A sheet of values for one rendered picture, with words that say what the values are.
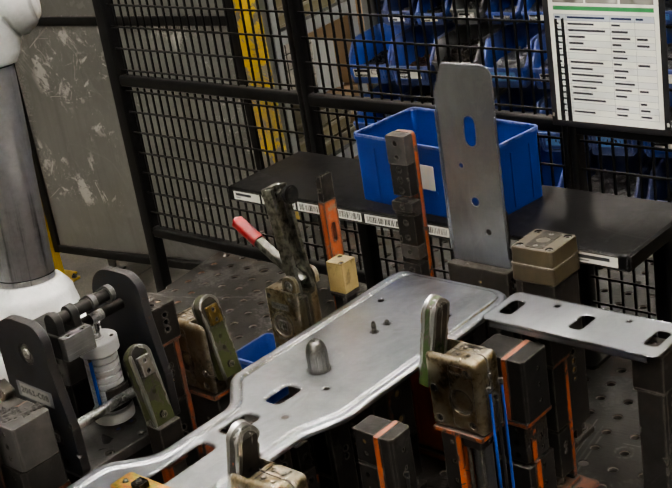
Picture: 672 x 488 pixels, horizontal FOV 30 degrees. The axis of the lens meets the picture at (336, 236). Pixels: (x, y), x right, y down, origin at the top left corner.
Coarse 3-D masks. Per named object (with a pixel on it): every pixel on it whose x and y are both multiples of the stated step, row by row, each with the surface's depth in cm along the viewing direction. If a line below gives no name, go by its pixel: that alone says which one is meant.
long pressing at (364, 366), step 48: (384, 288) 202; (432, 288) 200; (480, 288) 198; (336, 336) 189; (384, 336) 187; (240, 384) 179; (288, 384) 177; (336, 384) 175; (384, 384) 174; (192, 432) 168; (288, 432) 165; (96, 480) 161; (192, 480) 158
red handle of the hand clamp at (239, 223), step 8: (240, 216) 200; (232, 224) 199; (240, 224) 199; (248, 224) 199; (240, 232) 199; (248, 232) 198; (256, 232) 198; (248, 240) 198; (256, 240) 198; (264, 240) 198; (264, 248) 197; (272, 248) 197; (272, 256) 196; (280, 264) 196; (304, 280) 195
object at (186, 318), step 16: (192, 320) 185; (192, 336) 184; (192, 352) 186; (208, 352) 184; (192, 368) 188; (208, 368) 185; (192, 384) 190; (208, 384) 187; (224, 384) 188; (192, 400) 192; (208, 400) 189; (224, 400) 188; (208, 416) 191
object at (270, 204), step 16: (272, 192) 189; (288, 192) 188; (272, 208) 190; (288, 208) 192; (272, 224) 192; (288, 224) 193; (288, 240) 193; (288, 256) 192; (304, 256) 194; (288, 272) 194; (304, 272) 196
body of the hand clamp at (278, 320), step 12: (276, 288) 196; (312, 288) 197; (276, 300) 196; (288, 300) 195; (300, 300) 195; (312, 300) 197; (276, 312) 198; (288, 312) 196; (300, 312) 195; (312, 312) 197; (276, 324) 199; (288, 324) 197; (300, 324) 196; (312, 324) 198; (276, 336) 200; (288, 336) 198; (312, 444) 205; (312, 456) 206
